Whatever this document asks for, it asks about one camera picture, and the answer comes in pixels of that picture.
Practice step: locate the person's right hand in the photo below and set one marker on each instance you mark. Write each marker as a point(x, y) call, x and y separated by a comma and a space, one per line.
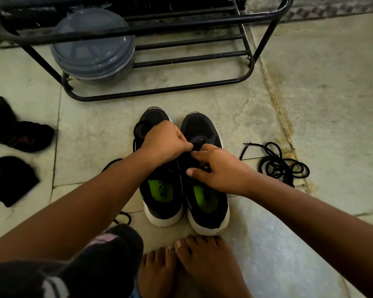
point(225, 173)

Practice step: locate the person's right thumb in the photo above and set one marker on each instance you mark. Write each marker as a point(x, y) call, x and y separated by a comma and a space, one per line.
point(199, 174)

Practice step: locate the person's left fingers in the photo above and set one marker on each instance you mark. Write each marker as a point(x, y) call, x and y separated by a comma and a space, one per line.
point(183, 144)

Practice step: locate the person's left hand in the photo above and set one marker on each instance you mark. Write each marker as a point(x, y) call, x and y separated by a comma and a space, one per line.
point(161, 141)

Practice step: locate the black sock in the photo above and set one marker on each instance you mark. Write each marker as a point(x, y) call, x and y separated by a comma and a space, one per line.
point(25, 136)
point(12, 179)

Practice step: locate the person's left foot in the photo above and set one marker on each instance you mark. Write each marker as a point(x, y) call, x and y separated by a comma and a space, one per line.
point(157, 273)

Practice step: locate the person's foot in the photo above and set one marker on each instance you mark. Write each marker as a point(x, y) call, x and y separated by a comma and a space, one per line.
point(211, 270)
point(157, 273)

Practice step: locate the black white-soled sneaker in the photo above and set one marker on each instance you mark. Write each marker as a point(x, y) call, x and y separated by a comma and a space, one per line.
point(163, 207)
point(200, 124)

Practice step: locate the person's right foot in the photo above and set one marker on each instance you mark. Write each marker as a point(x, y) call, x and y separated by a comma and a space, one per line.
point(211, 270)

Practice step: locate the person's left forearm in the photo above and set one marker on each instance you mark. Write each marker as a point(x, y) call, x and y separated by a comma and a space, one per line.
point(80, 204)

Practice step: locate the black patterned trousers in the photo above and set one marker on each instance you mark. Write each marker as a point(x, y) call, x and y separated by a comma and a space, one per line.
point(96, 270)

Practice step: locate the person's right forearm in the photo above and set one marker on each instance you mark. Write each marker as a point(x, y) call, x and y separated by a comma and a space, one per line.
point(314, 226)

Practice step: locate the black metal shoe rack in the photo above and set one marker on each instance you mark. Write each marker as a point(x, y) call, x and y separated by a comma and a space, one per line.
point(186, 18)

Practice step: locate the grey lidded steel container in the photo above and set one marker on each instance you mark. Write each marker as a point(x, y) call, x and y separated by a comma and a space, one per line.
point(93, 49)

